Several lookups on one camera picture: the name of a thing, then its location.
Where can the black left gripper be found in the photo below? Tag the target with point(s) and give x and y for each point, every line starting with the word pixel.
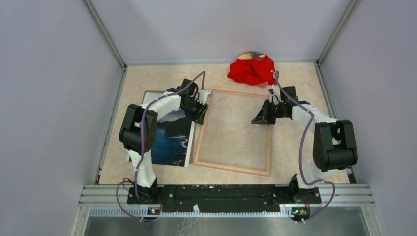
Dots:
pixel 194 117

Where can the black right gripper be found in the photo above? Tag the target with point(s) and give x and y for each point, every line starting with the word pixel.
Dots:
pixel 263 117

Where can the pink photo frame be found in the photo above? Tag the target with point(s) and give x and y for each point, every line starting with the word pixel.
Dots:
pixel 228 140

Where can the seascape photo print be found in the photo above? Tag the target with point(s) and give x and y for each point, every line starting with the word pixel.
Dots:
pixel 159 102

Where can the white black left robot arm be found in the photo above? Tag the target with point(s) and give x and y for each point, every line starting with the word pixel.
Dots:
pixel 140 151

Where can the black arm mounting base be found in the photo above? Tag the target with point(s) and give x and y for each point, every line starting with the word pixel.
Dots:
pixel 233 198

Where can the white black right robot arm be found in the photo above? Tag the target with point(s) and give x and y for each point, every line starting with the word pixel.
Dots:
pixel 334 144

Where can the brown backing board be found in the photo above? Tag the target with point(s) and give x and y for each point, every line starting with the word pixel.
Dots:
pixel 192 143

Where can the red crumpled cloth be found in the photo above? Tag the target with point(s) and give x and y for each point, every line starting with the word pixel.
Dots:
pixel 253 68

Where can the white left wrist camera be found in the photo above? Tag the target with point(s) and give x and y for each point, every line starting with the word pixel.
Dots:
pixel 203 95

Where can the aluminium front rail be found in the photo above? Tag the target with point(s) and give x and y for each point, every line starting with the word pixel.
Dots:
pixel 345 210

